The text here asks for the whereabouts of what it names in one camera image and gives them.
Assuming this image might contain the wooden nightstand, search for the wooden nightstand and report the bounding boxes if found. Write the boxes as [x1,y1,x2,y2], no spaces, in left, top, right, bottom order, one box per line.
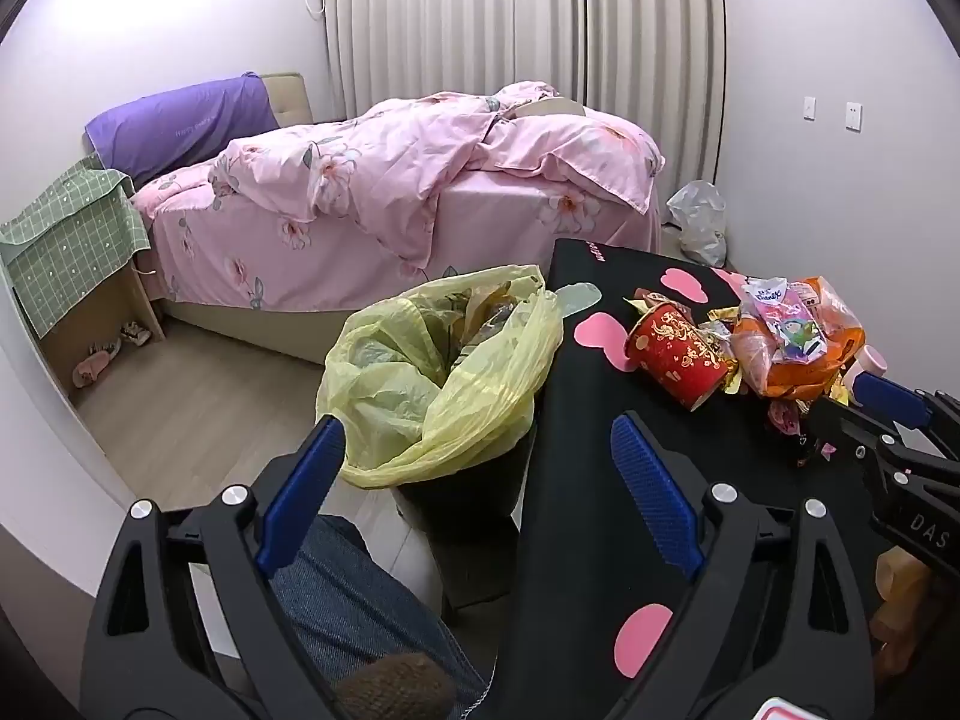
[37,251,166,395]

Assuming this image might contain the beige headboard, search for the beige headboard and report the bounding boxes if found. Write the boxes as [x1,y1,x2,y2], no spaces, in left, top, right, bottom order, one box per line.
[259,73,316,128]

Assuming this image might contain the pink candy wrapper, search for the pink candy wrapper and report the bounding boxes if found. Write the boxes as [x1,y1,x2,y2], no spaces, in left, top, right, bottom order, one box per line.
[765,399,809,437]

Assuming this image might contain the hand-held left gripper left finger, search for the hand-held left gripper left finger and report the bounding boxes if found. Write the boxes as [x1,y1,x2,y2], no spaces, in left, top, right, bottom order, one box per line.
[79,415,347,720]

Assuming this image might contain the black trash bin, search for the black trash bin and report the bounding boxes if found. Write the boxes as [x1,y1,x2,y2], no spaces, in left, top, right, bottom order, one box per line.
[390,420,539,541]

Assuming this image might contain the beige pleated curtains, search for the beige pleated curtains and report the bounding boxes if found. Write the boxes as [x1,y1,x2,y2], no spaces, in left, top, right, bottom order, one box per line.
[322,0,728,181]

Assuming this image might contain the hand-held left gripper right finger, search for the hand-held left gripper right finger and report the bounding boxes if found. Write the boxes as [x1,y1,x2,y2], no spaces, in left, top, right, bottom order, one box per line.
[609,411,877,720]

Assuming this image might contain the pink plastic cup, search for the pink plastic cup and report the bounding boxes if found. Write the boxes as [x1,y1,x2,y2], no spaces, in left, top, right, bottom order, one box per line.
[844,345,890,402]

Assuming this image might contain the pink floral duvet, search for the pink floral duvet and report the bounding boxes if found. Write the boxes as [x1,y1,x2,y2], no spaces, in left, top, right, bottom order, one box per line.
[206,81,666,271]

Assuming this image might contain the gold candy wrapper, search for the gold candy wrapper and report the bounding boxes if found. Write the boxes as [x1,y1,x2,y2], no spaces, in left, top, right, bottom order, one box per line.
[697,306,743,340]

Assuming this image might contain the red paper cup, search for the red paper cup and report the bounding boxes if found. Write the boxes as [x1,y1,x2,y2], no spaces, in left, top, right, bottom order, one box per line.
[624,298,740,413]

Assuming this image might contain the clear plastic film piece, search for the clear plastic film piece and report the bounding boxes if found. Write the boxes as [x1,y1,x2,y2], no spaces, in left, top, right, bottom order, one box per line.
[553,281,602,320]

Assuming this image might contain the cartoon printed snack packet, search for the cartoon printed snack packet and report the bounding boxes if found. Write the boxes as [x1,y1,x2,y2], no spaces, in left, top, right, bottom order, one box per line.
[739,277,830,365]

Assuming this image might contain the white plastic bag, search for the white plastic bag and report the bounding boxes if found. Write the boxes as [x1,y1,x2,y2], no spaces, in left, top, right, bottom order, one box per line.
[666,180,728,267]

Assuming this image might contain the purple pillow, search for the purple pillow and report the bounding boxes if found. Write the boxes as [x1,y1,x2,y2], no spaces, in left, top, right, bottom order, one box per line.
[82,73,282,188]

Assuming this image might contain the crumpled clear plastic wrapper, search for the crumpled clear plastic wrapper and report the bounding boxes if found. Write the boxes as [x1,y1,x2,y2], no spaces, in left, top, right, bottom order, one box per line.
[442,281,545,368]

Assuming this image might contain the pink slipper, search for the pink slipper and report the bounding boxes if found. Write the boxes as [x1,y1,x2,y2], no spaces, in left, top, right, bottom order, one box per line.
[71,337,122,385]

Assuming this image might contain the yellow plastic bin bag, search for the yellow plastic bin bag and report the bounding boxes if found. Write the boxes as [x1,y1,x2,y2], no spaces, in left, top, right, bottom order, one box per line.
[315,264,563,488]

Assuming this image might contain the person's right hand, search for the person's right hand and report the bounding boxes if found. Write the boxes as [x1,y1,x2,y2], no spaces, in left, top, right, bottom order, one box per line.
[872,544,935,691]

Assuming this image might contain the cardboard box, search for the cardboard box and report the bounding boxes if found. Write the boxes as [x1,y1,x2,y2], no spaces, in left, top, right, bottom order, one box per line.
[517,96,590,121]

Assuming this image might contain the black desk mat pink hearts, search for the black desk mat pink hearts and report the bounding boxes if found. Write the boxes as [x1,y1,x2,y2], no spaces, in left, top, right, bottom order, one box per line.
[442,238,960,720]

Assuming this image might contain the orange snack packet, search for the orange snack packet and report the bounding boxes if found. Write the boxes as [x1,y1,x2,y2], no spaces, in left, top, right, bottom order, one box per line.
[731,277,867,398]

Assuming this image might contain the brown fuzzy item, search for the brown fuzzy item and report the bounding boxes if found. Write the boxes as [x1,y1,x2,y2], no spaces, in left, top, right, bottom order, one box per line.
[334,652,458,720]

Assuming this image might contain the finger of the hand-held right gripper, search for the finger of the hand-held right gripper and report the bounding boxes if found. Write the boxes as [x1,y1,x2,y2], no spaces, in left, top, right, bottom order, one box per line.
[805,396,916,481]
[853,372,960,458]

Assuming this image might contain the person's jeans leg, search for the person's jeans leg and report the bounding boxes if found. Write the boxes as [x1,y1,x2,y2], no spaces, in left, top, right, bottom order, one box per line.
[270,514,488,720]

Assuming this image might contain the green checked cloth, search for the green checked cloth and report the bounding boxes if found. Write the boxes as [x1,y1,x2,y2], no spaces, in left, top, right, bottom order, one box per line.
[0,154,151,338]

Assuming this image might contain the bed with pink sheet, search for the bed with pink sheet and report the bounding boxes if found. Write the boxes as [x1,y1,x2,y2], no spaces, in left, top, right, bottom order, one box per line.
[131,82,665,370]

